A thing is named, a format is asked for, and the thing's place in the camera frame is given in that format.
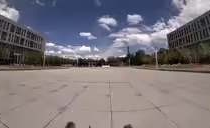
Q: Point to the dark tower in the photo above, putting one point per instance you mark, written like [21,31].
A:
[128,55]

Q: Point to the pale concrete slab plaza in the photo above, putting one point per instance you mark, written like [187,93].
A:
[106,90]

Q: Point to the row of dark trees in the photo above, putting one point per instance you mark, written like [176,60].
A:
[76,61]

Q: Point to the pale pole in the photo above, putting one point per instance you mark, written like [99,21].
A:
[44,58]
[156,57]

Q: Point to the robot's own part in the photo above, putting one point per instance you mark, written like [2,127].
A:
[128,126]
[70,125]

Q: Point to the row of green trees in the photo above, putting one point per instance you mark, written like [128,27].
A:
[179,56]

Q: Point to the dark raised kerb strip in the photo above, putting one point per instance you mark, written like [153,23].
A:
[183,69]

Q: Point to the dark low kerb strip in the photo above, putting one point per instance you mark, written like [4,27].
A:
[23,68]

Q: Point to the grey building with window rows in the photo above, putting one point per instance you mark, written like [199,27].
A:
[193,31]

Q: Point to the long grey glass-fronted building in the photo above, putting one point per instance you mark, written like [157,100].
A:
[13,40]

